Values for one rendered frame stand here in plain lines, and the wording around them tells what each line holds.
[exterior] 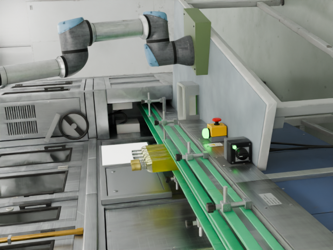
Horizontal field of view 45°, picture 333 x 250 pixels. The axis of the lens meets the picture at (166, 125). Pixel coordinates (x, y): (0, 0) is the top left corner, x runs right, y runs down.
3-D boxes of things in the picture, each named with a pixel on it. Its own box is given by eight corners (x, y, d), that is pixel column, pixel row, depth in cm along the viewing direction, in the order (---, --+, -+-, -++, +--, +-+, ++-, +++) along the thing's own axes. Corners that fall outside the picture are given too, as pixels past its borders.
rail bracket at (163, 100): (173, 113, 285) (141, 116, 281) (172, 90, 281) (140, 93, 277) (174, 115, 280) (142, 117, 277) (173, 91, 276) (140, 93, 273)
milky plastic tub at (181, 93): (192, 117, 239) (177, 119, 238) (191, 80, 234) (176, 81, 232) (198, 124, 223) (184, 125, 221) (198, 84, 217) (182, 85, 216)
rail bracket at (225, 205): (249, 204, 118) (204, 209, 116) (249, 180, 116) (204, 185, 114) (254, 210, 114) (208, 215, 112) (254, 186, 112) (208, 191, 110)
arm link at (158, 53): (171, 64, 207) (145, 67, 206) (168, 37, 204) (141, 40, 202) (175, 65, 196) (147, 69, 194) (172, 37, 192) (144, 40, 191)
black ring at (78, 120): (90, 137, 296) (60, 140, 293) (87, 109, 291) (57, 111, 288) (89, 139, 292) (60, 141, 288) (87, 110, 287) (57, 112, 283)
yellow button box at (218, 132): (223, 137, 181) (207, 138, 180) (222, 121, 179) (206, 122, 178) (228, 141, 174) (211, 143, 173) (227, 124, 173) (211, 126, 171)
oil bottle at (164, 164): (187, 165, 200) (145, 169, 197) (187, 155, 199) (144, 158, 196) (190, 169, 195) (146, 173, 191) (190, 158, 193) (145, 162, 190)
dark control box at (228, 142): (245, 156, 155) (223, 157, 153) (245, 136, 153) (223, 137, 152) (252, 162, 147) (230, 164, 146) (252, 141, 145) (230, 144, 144)
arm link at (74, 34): (162, 40, 206) (58, 54, 180) (159, 11, 202) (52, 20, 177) (174, 40, 196) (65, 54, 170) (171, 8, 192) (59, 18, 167)
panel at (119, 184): (148, 145, 279) (99, 149, 274) (148, 141, 279) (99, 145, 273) (172, 197, 193) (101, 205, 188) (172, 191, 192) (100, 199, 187)
